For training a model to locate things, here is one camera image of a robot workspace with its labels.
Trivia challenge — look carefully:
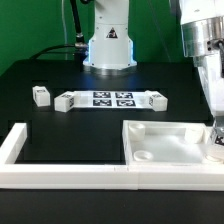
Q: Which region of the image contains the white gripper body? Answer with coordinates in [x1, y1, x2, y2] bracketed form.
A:
[198, 54, 224, 117]

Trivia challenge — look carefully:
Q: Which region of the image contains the white square table top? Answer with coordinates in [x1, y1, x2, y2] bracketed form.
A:
[122, 119, 224, 166]

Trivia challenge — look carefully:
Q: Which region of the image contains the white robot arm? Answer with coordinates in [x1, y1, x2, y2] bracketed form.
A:
[83, 0, 224, 117]

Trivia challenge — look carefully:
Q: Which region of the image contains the white marker tag sheet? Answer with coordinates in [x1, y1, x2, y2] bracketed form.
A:
[74, 91, 152, 109]

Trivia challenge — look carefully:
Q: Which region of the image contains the white U-shaped fence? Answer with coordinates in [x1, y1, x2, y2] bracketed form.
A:
[0, 123, 224, 191]

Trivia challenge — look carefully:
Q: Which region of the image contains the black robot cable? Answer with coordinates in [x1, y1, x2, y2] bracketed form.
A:
[29, 0, 89, 60]

